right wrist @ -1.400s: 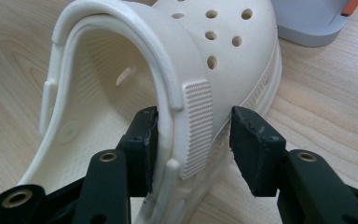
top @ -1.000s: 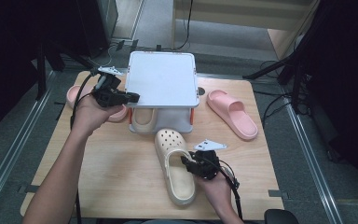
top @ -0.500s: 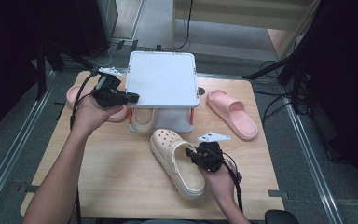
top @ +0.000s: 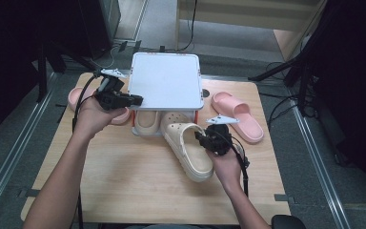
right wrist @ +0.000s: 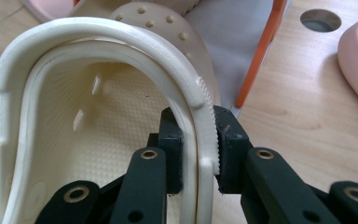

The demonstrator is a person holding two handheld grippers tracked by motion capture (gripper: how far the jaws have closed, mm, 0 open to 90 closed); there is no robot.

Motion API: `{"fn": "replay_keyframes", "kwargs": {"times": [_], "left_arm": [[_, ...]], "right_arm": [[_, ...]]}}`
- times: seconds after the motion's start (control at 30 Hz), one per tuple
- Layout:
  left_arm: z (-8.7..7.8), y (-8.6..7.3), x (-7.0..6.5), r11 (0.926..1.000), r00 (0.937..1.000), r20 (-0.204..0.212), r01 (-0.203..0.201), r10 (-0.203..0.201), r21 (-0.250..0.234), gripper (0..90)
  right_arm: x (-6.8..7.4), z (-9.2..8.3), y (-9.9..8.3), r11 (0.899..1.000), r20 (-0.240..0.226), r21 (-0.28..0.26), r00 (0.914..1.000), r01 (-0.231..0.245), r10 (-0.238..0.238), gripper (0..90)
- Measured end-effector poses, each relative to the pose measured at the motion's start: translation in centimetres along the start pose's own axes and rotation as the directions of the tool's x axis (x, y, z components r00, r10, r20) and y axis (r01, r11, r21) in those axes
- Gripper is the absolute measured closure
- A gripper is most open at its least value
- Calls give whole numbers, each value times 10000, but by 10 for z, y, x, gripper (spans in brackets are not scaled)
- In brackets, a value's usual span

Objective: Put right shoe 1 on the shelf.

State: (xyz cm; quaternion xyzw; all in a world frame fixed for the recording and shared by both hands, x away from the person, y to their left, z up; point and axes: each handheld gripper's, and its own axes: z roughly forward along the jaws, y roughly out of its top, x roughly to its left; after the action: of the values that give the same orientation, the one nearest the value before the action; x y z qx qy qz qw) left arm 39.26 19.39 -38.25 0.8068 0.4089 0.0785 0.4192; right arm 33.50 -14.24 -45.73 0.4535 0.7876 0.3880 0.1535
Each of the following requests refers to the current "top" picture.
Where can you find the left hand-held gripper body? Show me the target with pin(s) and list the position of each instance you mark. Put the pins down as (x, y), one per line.
(111, 98)

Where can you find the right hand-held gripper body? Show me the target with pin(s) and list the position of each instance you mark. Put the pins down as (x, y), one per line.
(219, 140)

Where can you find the beige clog shoe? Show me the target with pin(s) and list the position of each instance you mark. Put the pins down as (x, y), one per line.
(187, 149)
(146, 122)

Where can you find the pink slipper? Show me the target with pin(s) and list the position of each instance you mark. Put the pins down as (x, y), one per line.
(239, 116)
(74, 97)

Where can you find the white two-tier shoe rack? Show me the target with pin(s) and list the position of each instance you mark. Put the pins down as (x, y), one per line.
(166, 79)

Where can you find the person's left hand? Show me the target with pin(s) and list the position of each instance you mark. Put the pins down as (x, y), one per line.
(89, 119)

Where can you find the person's right hand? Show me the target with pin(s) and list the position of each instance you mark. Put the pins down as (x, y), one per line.
(230, 168)

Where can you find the black round table grommet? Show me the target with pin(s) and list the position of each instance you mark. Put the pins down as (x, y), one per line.
(205, 93)

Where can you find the black metal stand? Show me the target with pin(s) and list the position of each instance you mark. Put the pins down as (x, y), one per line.
(43, 70)

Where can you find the dark cabinet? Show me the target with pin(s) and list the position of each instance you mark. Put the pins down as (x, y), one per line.
(98, 25)

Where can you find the black tape strip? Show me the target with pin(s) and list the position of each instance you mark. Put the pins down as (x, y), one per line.
(28, 192)
(284, 198)

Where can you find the black tripod stand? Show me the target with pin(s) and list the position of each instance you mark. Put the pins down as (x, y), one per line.
(301, 73)

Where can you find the black chair armrest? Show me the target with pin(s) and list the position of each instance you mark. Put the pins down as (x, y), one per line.
(287, 222)

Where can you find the black curtain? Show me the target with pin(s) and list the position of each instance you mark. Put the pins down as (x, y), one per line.
(3, 57)
(355, 79)

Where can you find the beige wooden furniture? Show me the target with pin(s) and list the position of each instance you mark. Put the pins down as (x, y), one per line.
(251, 14)

